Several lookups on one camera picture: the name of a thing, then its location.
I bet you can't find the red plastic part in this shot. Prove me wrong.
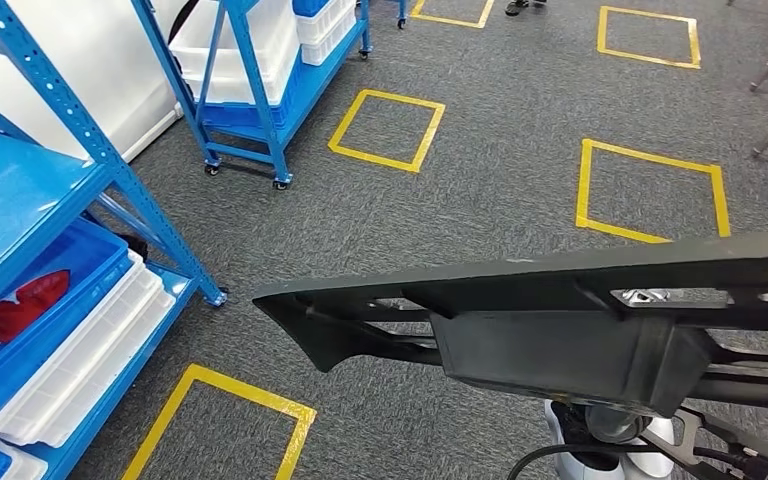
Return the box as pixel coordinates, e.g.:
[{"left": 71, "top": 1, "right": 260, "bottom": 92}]
[{"left": 0, "top": 269, "right": 72, "bottom": 344}]

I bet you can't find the white car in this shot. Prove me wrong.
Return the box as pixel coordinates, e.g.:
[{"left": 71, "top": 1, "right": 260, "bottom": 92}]
[{"left": 0, "top": 0, "right": 190, "bottom": 164}]

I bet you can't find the black plastic plate frame part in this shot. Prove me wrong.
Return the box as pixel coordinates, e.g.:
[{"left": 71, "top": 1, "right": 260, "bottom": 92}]
[{"left": 252, "top": 228, "right": 768, "bottom": 420}]

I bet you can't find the yellow floor tape square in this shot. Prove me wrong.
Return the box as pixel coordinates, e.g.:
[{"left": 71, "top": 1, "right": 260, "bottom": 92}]
[{"left": 122, "top": 362, "right": 318, "bottom": 480}]

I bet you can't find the large white plastic bin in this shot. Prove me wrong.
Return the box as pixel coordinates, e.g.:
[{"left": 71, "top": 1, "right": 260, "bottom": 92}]
[{"left": 170, "top": 0, "right": 300, "bottom": 106}]

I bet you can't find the blue wheeled shelf rack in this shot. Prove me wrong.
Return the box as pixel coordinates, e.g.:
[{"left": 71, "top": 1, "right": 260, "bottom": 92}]
[{"left": 130, "top": 0, "right": 373, "bottom": 192}]

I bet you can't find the person's foot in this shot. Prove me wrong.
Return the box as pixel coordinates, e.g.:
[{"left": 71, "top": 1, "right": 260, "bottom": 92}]
[{"left": 504, "top": 0, "right": 548, "bottom": 18}]

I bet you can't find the blue metal shelf rack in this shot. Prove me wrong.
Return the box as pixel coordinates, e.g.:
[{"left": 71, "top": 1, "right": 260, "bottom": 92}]
[{"left": 0, "top": 0, "right": 230, "bottom": 480}]

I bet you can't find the thick black cable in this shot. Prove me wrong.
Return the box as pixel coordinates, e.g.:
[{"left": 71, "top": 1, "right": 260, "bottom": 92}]
[{"left": 506, "top": 442, "right": 644, "bottom": 480}]

